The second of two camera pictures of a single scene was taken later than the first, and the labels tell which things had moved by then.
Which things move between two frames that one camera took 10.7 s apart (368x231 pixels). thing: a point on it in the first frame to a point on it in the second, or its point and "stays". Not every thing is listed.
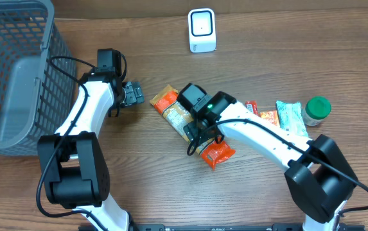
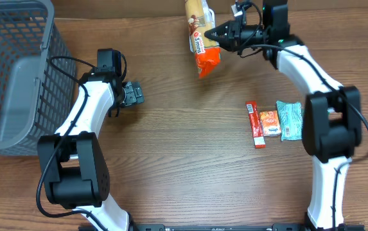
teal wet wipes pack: [291, 118] stays
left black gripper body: [133, 94] stays
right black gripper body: [198, 133] to [239, 33]
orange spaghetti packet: [167, 103] to [200, 19]
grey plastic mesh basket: [27, 74] stays
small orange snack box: [270, 115] stays
